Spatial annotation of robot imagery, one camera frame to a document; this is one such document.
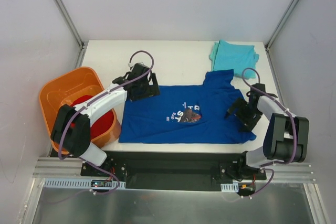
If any blue printed t-shirt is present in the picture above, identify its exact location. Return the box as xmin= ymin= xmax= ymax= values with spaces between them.
xmin=119 ymin=70 xmax=256 ymax=144

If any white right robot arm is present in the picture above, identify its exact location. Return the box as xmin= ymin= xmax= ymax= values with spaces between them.
xmin=225 ymin=83 xmax=309 ymax=179

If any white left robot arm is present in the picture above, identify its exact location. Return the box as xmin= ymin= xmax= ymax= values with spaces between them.
xmin=50 ymin=63 xmax=160 ymax=176

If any folded teal t-shirt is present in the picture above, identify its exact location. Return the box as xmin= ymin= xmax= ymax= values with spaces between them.
xmin=209 ymin=40 xmax=259 ymax=79

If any red t-shirt in basket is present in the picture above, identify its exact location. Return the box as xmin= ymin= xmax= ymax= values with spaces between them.
xmin=71 ymin=94 xmax=114 ymax=140

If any orange plastic basket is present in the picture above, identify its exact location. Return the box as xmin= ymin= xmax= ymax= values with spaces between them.
xmin=39 ymin=67 xmax=121 ymax=155

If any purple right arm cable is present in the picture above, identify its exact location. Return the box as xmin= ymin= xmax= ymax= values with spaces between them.
xmin=241 ymin=68 xmax=300 ymax=168

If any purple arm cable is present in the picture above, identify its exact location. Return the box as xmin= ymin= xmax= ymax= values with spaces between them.
xmin=241 ymin=68 xmax=300 ymax=168
xmin=57 ymin=50 xmax=155 ymax=161

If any white cable duct right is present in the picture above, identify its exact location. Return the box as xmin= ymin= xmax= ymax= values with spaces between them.
xmin=220 ymin=183 xmax=239 ymax=193

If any white cable duct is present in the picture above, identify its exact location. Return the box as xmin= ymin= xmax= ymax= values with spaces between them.
xmin=220 ymin=183 xmax=239 ymax=193
xmin=44 ymin=178 xmax=126 ymax=190

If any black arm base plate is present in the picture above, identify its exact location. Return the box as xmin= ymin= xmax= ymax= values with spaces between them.
xmin=80 ymin=152 xmax=267 ymax=192

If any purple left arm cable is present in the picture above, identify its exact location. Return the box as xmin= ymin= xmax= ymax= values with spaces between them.
xmin=57 ymin=50 xmax=155 ymax=161

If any aluminium front rail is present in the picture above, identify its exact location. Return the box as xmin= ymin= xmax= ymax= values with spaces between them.
xmin=33 ymin=157 xmax=317 ymax=184

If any white cable duct left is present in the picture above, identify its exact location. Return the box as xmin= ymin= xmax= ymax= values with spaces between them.
xmin=44 ymin=178 xmax=126 ymax=190

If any left aluminium frame post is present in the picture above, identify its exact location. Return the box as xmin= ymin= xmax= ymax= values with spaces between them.
xmin=39 ymin=0 xmax=89 ymax=49

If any aluminium frame post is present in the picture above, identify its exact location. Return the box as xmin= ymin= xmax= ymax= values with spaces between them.
xmin=39 ymin=0 xmax=89 ymax=49
xmin=265 ymin=0 xmax=301 ymax=51

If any right aluminium frame post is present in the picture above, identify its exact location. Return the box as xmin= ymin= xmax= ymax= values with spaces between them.
xmin=265 ymin=0 xmax=301 ymax=51

